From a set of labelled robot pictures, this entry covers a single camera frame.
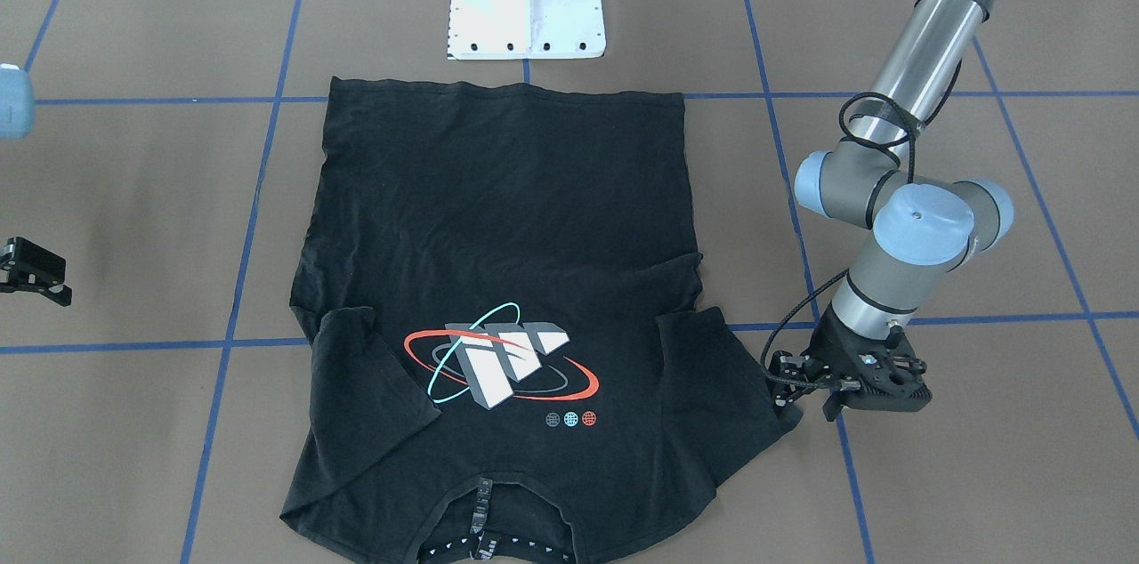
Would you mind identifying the black printed t-shirt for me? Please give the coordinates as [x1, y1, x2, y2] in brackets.
[280, 77, 801, 563]

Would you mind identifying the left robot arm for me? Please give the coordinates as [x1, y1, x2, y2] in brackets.
[771, 0, 1014, 422]

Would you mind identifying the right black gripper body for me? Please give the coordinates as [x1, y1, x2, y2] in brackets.
[1, 238, 69, 294]

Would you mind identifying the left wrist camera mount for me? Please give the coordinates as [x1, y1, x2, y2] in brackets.
[768, 350, 825, 407]

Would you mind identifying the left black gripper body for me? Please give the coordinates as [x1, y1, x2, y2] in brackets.
[805, 306, 933, 412]

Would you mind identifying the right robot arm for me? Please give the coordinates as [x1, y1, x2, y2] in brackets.
[1, 62, 73, 308]

